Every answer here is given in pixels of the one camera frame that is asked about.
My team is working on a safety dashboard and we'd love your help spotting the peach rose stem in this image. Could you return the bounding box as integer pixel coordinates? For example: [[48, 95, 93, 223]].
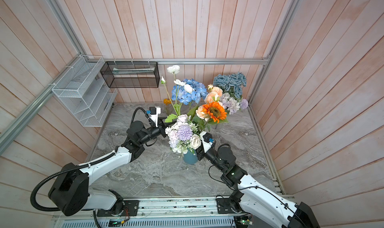
[[208, 84, 223, 97]]

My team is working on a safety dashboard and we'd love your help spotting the black mesh basket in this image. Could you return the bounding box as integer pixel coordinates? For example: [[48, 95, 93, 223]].
[[101, 61, 160, 88]]

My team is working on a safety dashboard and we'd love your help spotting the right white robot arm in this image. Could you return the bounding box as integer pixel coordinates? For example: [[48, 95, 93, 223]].
[[196, 143, 320, 228]]

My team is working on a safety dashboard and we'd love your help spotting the teal blue rose bouquet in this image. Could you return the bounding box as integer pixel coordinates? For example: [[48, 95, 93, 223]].
[[213, 72, 247, 99]]

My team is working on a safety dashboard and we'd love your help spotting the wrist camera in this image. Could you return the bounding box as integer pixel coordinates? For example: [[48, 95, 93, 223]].
[[200, 131, 216, 153], [146, 106, 161, 127]]

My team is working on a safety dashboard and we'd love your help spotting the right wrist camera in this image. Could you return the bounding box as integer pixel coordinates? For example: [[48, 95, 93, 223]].
[[200, 131, 216, 153]]

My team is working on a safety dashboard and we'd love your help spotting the white flower stem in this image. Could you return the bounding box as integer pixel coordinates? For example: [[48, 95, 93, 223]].
[[165, 65, 193, 123]]

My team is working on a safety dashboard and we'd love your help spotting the white wire mesh shelf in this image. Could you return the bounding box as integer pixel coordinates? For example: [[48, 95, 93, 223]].
[[52, 55, 117, 127]]

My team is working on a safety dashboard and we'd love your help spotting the teal ceramic vase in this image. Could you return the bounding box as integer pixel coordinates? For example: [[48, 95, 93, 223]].
[[183, 150, 198, 165]]

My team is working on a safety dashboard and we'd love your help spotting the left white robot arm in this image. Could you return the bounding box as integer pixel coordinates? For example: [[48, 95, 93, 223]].
[[48, 120, 167, 216]]

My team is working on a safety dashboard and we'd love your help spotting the pink white hydrangea bouquet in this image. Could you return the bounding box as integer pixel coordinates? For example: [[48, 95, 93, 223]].
[[220, 93, 249, 114]]

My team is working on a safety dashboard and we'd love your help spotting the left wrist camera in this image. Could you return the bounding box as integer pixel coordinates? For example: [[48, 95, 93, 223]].
[[146, 106, 161, 127]]

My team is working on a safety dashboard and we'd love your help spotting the orange flower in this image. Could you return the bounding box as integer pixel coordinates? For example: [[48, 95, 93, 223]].
[[188, 101, 228, 131]]

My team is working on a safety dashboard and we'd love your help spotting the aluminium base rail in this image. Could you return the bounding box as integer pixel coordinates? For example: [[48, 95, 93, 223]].
[[49, 196, 241, 228]]

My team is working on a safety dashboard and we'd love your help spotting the blue hydrangea mixed bouquet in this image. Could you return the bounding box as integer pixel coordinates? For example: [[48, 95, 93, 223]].
[[171, 79, 208, 105]]

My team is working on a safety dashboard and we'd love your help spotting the yellow orange flower stem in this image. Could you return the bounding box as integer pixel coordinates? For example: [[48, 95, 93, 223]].
[[164, 99, 172, 115]]

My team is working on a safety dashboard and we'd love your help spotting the pale peach rose spray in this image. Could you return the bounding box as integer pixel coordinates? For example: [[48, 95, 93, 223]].
[[196, 93, 227, 123]]

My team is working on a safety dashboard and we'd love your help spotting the black corrugated cable hose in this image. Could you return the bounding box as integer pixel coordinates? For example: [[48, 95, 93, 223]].
[[29, 107, 151, 212]]

